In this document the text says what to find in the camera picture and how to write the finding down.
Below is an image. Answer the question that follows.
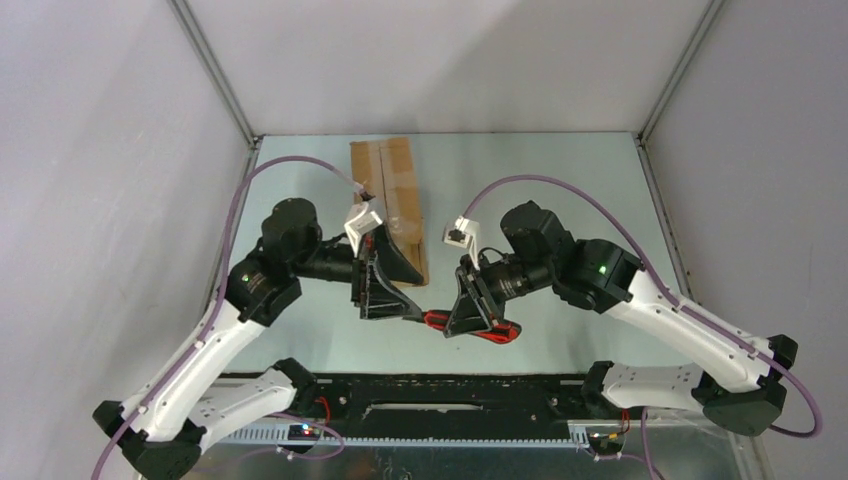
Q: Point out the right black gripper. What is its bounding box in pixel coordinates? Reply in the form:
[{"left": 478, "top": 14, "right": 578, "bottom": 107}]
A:
[{"left": 444, "top": 251, "right": 555, "bottom": 336}]

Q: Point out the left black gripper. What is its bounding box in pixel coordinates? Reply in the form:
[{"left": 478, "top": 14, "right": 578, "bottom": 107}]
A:
[{"left": 292, "top": 220, "right": 424, "bottom": 320}]

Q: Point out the red black utility knife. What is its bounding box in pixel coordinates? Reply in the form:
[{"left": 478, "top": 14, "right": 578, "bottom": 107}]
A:
[{"left": 405, "top": 309, "right": 514, "bottom": 345}]

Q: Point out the brown cardboard express box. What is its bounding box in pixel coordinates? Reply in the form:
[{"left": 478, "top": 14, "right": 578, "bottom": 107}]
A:
[{"left": 350, "top": 137, "right": 429, "bottom": 287}]

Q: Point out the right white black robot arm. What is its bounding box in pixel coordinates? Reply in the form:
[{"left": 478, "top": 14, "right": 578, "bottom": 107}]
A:
[{"left": 425, "top": 201, "right": 798, "bottom": 437}]

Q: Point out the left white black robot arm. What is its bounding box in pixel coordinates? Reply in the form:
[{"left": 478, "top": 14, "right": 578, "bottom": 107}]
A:
[{"left": 93, "top": 198, "right": 424, "bottom": 479}]

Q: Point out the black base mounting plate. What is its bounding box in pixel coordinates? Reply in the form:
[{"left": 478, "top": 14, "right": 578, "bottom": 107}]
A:
[{"left": 252, "top": 372, "right": 648, "bottom": 439}]

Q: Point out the left small circuit board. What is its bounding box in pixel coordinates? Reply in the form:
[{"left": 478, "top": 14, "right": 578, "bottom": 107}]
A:
[{"left": 286, "top": 423, "right": 323, "bottom": 442}]

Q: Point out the small circuit board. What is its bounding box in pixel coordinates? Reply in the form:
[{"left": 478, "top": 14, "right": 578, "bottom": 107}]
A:
[
  {"left": 286, "top": 423, "right": 323, "bottom": 442},
  {"left": 588, "top": 432, "right": 626, "bottom": 448}
]

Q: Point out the right small circuit board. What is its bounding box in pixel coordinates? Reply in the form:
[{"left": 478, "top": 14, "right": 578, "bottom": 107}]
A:
[{"left": 588, "top": 432, "right": 626, "bottom": 448}]

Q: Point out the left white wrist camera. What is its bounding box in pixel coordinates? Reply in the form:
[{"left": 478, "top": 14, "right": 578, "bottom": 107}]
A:
[{"left": 343, "top": 198, "right": 385, "bottom": 257}]

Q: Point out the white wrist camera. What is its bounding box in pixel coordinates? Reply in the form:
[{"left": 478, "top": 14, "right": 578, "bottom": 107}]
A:
[
  {"left": 343, "top": 198, "right": 385, "bottom": 257},
  {"left": 442, "top": 216, "right": 481, "bottom": 271}
]

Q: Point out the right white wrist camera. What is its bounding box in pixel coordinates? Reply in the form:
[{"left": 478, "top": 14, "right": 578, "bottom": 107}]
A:
[{"left": 442, "top": 216, "right": 481, "bottom": 271}]

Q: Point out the grey slotted cable duct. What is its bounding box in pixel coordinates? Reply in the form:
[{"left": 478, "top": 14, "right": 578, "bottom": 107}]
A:
[{"left": 218, "top": 423, "right": 589, "bottom": 448}]

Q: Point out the aluminium frame rail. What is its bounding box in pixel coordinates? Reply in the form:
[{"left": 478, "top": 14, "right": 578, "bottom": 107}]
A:
[{"left": 167, "top": 0, "right": 259, "bottom": 149}]

